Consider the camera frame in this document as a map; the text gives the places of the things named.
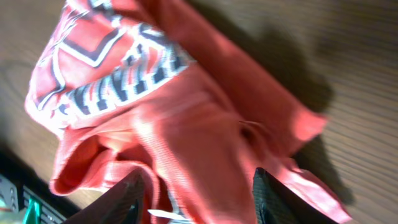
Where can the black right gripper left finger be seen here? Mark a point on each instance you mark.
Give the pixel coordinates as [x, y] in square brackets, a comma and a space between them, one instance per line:
[122, 204]

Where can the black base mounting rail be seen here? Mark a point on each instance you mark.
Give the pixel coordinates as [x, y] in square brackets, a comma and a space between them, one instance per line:
[23, 191]

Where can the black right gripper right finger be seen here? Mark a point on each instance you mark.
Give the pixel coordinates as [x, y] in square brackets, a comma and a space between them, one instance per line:
[276, 204]

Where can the red t-shirt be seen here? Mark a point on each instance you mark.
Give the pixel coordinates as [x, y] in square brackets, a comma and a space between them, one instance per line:
[151, 88]

